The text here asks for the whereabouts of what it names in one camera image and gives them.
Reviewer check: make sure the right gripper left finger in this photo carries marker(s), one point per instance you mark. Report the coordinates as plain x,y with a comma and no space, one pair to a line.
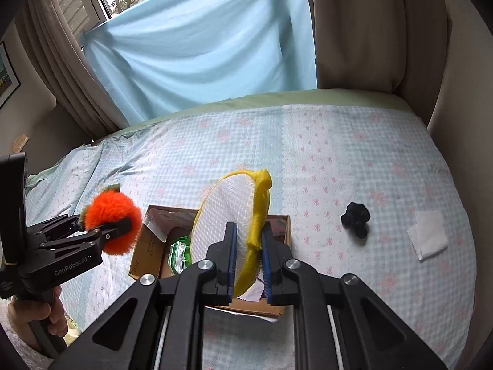
158,324

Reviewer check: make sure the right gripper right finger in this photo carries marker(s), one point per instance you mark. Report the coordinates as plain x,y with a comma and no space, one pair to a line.
339,323

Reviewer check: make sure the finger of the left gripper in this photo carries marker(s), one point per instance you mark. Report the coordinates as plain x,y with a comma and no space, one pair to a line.
61,225
116,238

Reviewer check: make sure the orange green furry pompom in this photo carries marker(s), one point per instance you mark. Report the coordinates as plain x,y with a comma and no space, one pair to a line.
116,216

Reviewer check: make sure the white paper towel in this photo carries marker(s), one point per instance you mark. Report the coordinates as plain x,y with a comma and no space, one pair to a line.
428,235

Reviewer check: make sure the left hand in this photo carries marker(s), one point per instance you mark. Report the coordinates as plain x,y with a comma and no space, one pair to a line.
21,313

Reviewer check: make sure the cardboard box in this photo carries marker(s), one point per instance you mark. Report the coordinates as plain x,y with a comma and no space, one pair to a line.
163,249

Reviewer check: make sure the green wet wipes pack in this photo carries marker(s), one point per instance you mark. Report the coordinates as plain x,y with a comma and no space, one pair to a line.
179,256

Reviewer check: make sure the black fuzzy scrunchie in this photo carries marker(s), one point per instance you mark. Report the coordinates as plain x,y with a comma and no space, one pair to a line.
355,219

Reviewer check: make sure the light blue curtain cloth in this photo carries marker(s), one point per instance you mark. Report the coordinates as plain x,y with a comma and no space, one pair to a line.
164,56

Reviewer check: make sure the beige curtain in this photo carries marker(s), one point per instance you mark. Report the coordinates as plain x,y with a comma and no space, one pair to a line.
389,46

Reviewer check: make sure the framed wall picture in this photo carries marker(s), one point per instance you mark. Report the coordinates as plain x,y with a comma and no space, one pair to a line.
9,81

